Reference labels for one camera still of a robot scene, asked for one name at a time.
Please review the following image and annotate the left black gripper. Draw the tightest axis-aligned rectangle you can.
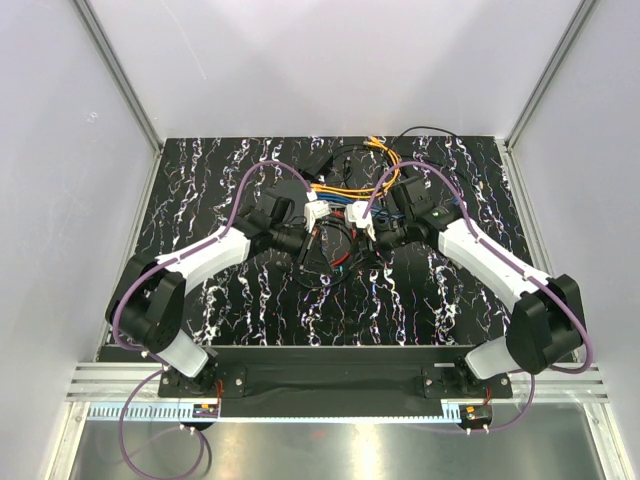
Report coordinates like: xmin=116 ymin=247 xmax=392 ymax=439
xmin=270 ymin=221 xmax=333 ymax=276

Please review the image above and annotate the yellow ethernet cable upper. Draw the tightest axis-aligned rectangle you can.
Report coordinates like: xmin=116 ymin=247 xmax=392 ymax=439
xmin=309 ymin=135 xmax=403 ymax=197

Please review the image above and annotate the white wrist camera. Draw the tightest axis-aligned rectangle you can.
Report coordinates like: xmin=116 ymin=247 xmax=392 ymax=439
xmin=304 ymin=191 xmax=331 ymax=233
xmin=343 ymin=201 xmax=376 ymax=241

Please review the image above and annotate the black power adapter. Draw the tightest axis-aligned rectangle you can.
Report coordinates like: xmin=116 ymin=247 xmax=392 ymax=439
xmin=297 ymin=155 xmax=334 ymax=182

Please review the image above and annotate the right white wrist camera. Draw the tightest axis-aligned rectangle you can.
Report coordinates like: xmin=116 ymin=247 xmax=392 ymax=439
xmin=343 ymin=201 xmax=376 ymax=241

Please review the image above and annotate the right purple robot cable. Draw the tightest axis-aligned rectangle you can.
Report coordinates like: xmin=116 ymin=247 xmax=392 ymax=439
xmin=361 ymin=160 xmax=597 ymax=433

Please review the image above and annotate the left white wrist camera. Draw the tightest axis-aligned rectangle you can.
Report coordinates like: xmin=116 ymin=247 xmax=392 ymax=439
xmin=304 ymin=191 xmax=331 ymax=233

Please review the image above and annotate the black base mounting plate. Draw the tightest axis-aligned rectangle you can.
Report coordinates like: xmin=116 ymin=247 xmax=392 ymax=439
xmin=158 ymin=346 xmax=513 ymax=400

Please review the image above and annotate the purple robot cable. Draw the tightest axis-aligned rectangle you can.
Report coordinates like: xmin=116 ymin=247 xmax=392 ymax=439
xmin=111 ymin=160 xmax=316 ymax=477
xmin=361 ymin=160 xmax=597 ymax=433

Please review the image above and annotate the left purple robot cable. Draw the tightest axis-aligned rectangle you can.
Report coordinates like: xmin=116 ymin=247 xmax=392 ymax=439
xmin=111 ymin=160 xmax=316 ymax=477

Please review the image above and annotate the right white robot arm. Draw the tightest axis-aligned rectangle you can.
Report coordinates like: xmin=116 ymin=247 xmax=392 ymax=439
xmin=344 ymin=178 xmax=586 ymax=397

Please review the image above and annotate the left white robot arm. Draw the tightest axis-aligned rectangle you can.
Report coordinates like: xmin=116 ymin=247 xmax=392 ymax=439
xmin=105 ymin=194 xmax=331 ymax=396

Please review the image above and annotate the black network switch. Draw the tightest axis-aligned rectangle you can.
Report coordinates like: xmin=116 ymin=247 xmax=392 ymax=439
xmin=266 ymin=179 xmax=308 ymax=215

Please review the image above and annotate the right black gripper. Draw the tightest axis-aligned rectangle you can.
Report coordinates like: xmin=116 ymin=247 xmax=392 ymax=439
xmin=348 ymin=214 xmax=413 ymax=272

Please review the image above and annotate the red ethernet cable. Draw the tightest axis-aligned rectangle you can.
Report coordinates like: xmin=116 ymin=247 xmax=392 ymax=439
xmin=309 ymin=219 xmax=356 ymax=269

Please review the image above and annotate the aluminium frame rail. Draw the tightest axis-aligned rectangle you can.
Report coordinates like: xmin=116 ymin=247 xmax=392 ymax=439
xmin=65 ymin=361 xmax=608 ymax=403

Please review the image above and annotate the thin black power cable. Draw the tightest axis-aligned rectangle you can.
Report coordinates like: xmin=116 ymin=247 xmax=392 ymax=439
xmin=319 ymin=144 xmax=416 ymax=176

